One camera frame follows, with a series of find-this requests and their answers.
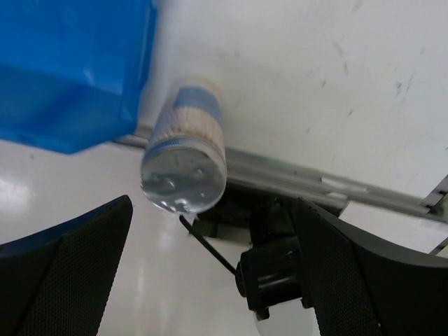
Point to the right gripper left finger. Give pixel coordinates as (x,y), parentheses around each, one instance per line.
(58,281)

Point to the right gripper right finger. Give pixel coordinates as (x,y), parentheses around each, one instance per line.
(361,284)

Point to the silver-lid spice bottle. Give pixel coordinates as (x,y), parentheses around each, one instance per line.
(184,169)

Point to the near blue storage bin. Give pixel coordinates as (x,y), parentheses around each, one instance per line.
(72,72)

